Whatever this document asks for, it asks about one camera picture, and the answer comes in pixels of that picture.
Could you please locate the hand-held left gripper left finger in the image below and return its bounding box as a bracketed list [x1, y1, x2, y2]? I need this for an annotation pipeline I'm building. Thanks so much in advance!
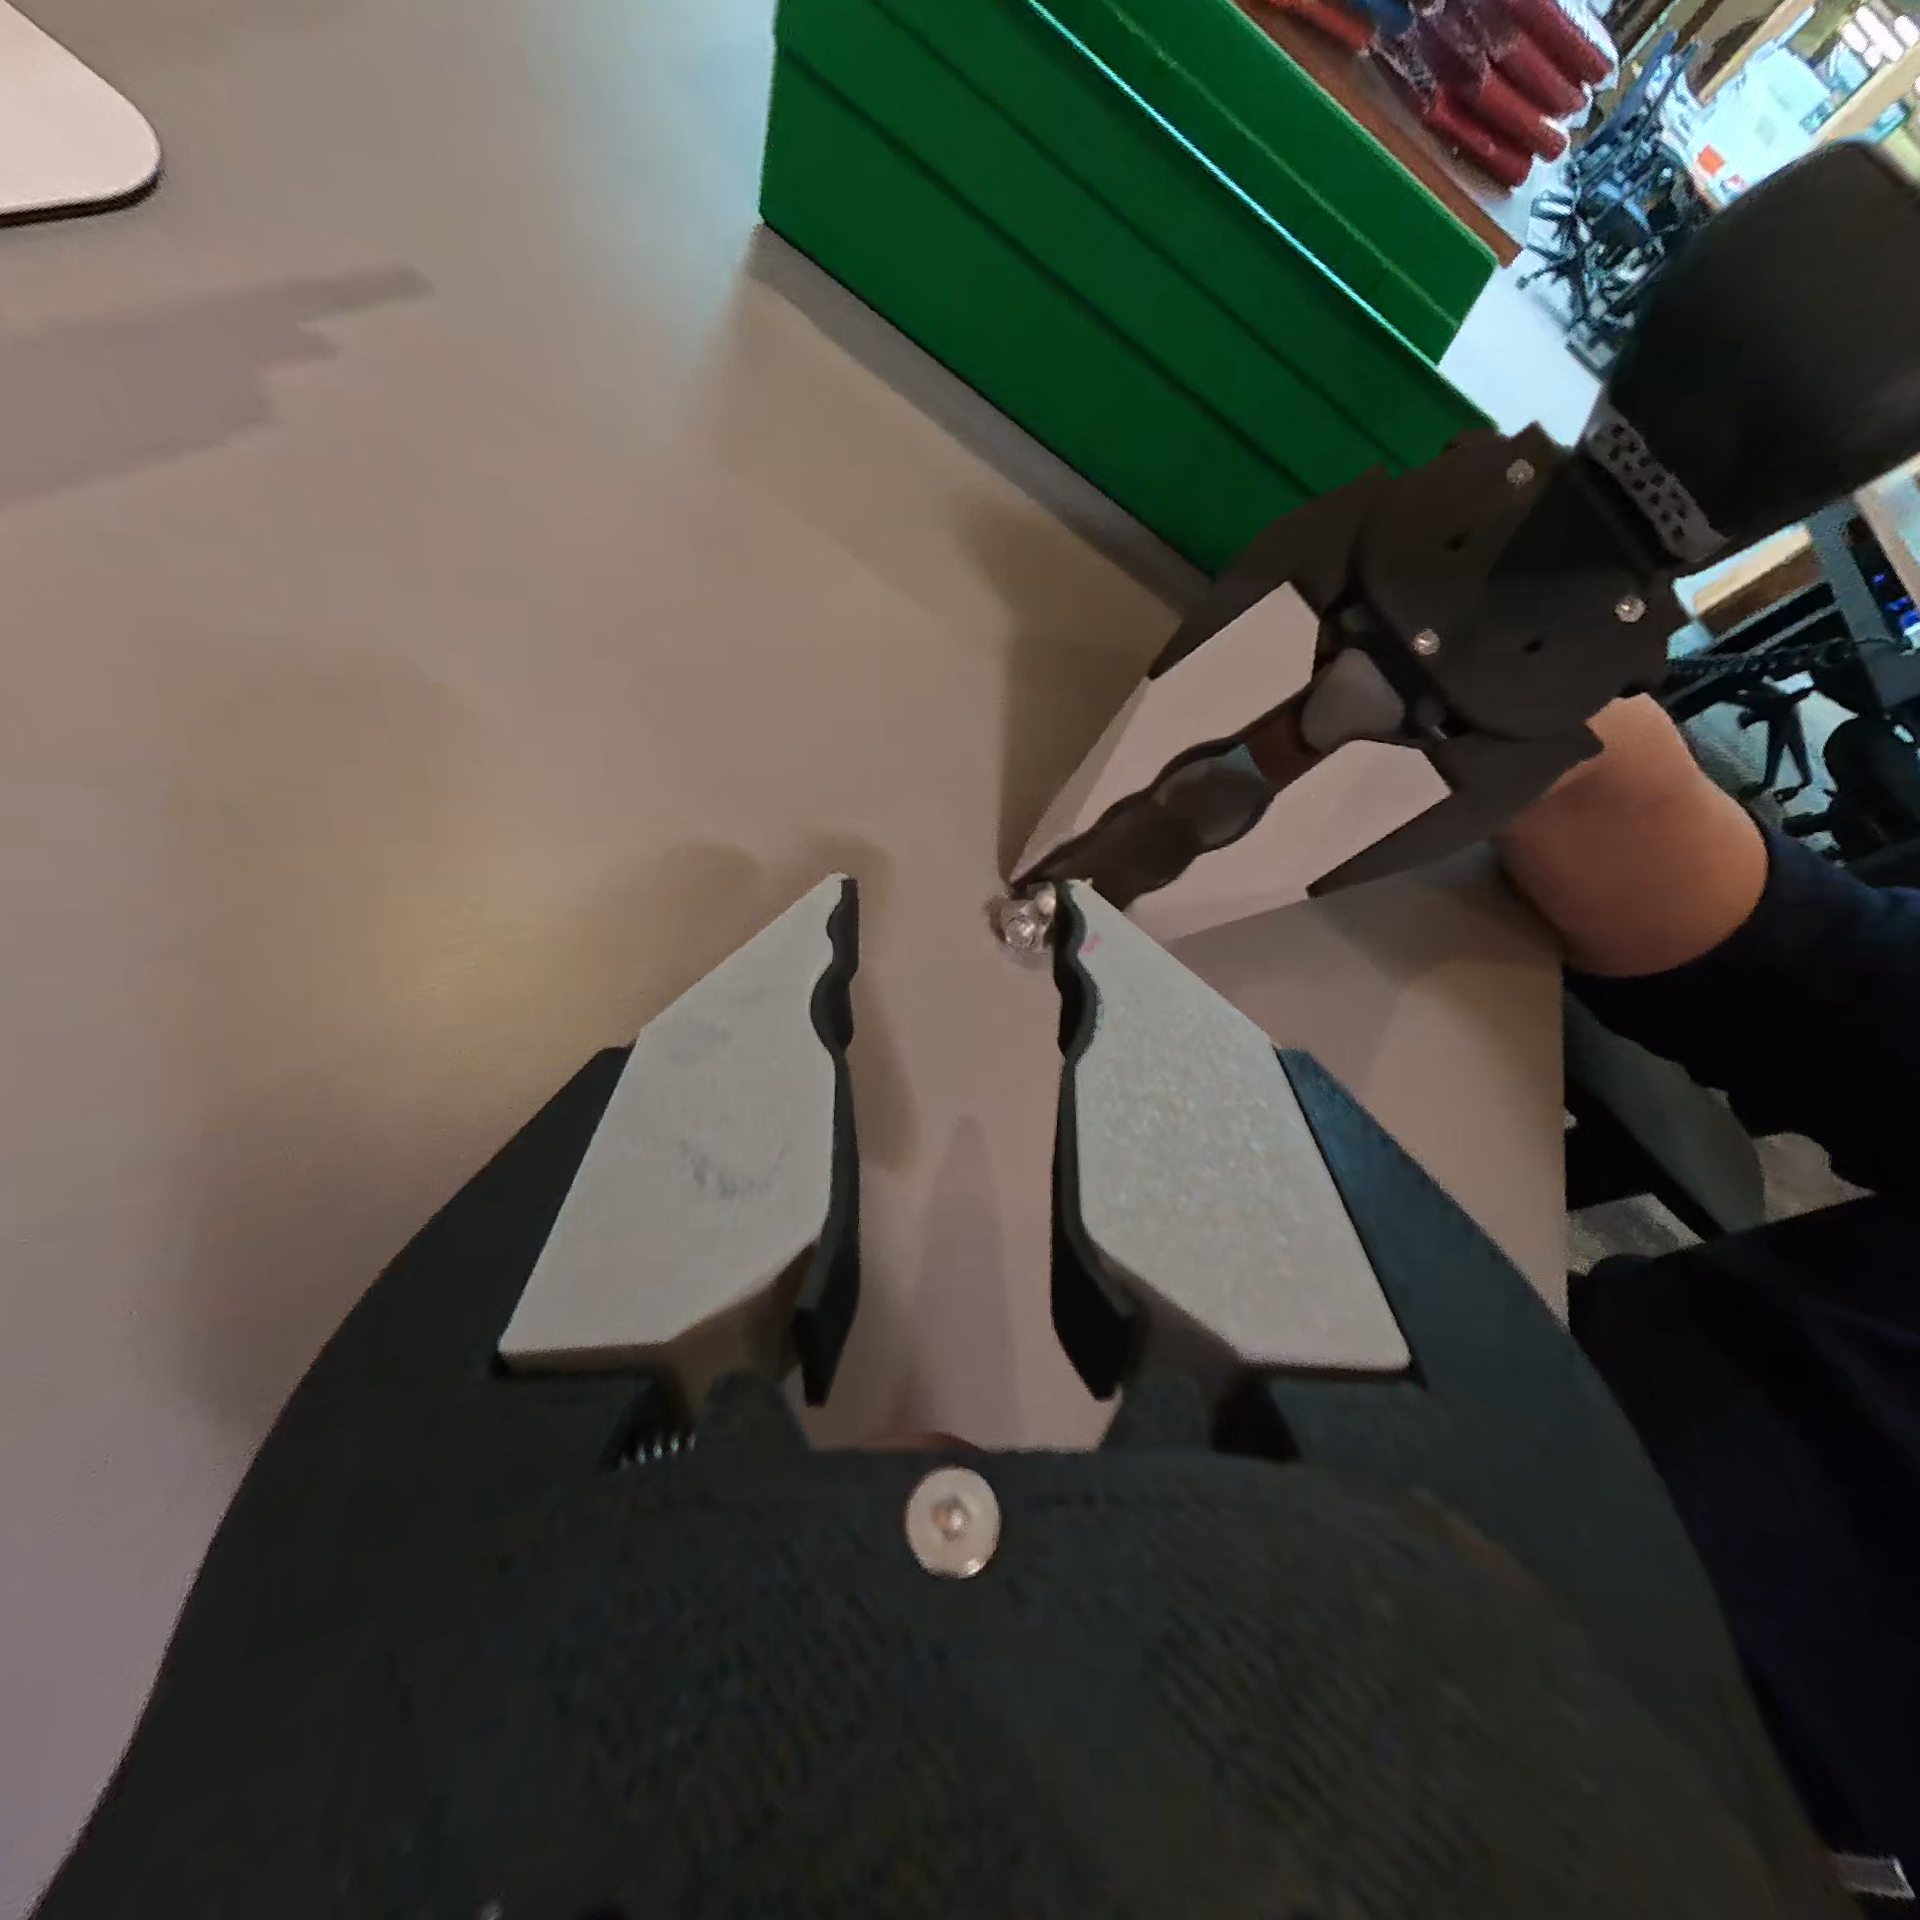
[497, 875, 863, 1409]

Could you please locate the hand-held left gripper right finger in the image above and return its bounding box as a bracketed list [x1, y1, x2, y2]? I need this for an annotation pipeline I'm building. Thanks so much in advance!
[1047, 880, 1413, 1402]

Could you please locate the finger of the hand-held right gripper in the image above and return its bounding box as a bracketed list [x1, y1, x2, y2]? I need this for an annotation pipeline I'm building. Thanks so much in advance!
[1071, 733, 1464, 943]
[1009, 578, 1341, 890]

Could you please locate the green plastic bin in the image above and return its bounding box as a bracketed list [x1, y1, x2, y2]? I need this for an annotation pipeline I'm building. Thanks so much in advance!
[756, 0, 1503, 579]

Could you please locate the person's right forearm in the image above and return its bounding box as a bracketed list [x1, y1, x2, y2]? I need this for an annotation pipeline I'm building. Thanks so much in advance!
[1499, 698, 1920, 1203]

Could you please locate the wooden desk with black legs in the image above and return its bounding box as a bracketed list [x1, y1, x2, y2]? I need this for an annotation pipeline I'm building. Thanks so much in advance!
[1273, 0, 1526, 266]
[1664, 495, 1920, 705]

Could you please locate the dark grey office chair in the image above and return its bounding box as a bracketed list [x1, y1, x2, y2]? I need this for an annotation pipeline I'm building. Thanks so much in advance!
[1560, 988, 1773, 1243]

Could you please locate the stack of folded cloths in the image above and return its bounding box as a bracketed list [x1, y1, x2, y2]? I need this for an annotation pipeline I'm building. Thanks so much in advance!
[1259, 0, 1621, 188]

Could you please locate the person's dark clothing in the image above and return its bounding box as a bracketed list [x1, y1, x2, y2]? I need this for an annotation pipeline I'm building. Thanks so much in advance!
[1566, 1200, 1920, 1906]

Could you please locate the white tablet stand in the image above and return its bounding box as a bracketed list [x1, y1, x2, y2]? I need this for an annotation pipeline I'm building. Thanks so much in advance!
[0, 0, 161, 226]

